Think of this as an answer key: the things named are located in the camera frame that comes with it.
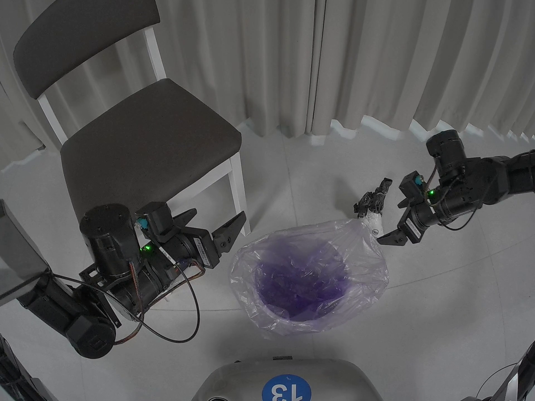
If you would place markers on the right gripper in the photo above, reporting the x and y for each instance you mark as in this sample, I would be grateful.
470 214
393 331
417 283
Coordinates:
413 228

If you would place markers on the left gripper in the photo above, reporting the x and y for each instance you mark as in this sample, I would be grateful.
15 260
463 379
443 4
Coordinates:
200 249

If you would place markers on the purple plastic bag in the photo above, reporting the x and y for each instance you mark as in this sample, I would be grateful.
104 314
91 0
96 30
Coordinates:
301 282

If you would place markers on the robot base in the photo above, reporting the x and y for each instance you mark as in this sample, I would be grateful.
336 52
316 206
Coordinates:
242 378

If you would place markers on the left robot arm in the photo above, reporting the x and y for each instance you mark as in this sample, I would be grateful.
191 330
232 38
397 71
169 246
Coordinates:
108 240

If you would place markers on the crumpled black plastic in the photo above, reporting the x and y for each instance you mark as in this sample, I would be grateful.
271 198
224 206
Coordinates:
372 199

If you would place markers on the white trash bin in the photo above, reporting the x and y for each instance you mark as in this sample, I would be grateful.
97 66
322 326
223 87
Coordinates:
267 313

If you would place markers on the white printed wrapper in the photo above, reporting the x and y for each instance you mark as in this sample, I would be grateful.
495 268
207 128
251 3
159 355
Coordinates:
373 223

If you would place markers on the grey padded white chair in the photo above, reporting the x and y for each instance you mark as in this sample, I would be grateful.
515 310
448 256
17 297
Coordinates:
146 140

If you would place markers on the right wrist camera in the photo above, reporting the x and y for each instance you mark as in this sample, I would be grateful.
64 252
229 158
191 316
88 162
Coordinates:
411 186

